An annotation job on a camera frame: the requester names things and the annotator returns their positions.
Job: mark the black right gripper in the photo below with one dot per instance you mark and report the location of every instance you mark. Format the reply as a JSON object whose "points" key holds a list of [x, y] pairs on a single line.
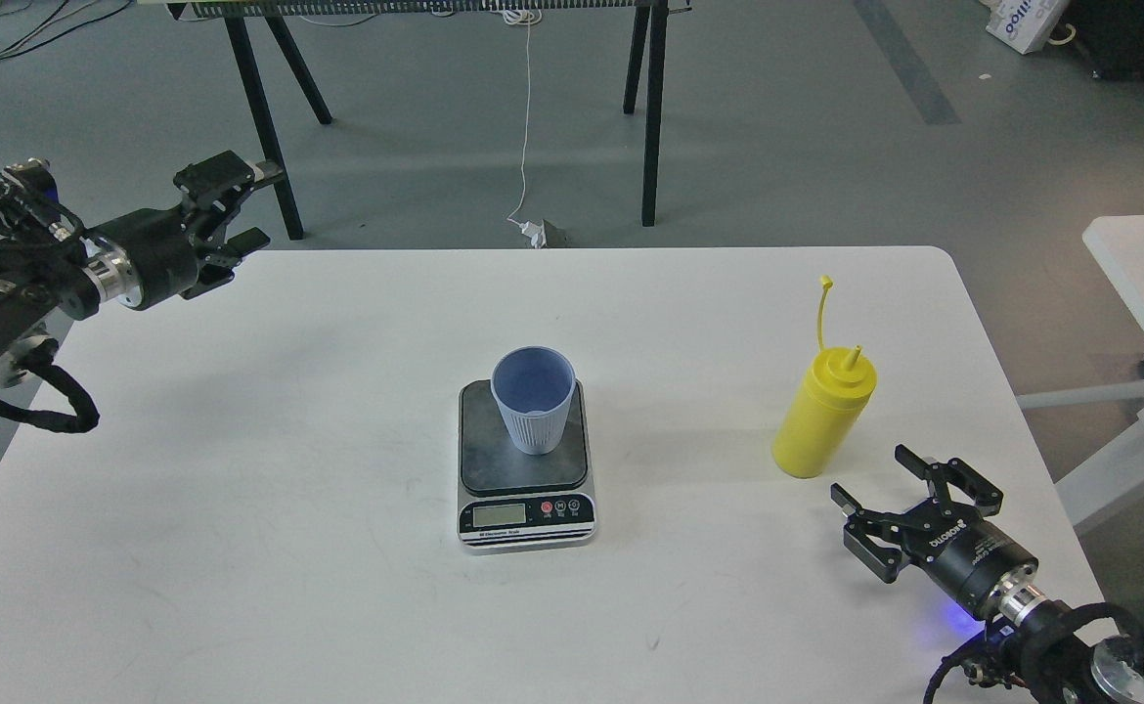
{"points": [[952, 542]]}

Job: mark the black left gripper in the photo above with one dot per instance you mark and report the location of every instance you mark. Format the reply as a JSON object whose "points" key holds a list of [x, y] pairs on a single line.
{"points": [[145, 256]]}

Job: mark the yellow squeeze bottle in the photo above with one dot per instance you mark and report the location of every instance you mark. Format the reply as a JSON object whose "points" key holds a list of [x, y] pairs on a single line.
{"points": [[835, 389]]}

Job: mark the blue ribbed plastic cup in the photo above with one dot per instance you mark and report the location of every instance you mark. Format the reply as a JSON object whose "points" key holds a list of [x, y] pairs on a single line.
{"points": [[533, 388]]}

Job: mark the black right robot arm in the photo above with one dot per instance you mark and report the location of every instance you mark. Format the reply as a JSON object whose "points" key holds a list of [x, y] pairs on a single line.
{"points": [[1092, 653]]}

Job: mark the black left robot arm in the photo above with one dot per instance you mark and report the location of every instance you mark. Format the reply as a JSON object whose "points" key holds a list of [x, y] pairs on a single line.
{"points": [[50, 261]]}

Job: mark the digital kitchen scale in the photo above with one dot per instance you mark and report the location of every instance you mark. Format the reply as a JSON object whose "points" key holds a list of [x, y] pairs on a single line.
{"points": [[509, 500]]}

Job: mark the white power adapter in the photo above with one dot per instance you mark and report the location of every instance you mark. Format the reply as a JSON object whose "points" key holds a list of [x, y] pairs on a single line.
{"points": [[544, 234]]}

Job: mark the black trestle table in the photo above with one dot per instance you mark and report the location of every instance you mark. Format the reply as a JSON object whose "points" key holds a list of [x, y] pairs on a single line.
{"points": [[460, 115]]}

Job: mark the white cardboard box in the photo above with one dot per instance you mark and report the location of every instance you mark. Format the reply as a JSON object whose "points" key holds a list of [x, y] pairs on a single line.
{"points": [[1025, 26]]}

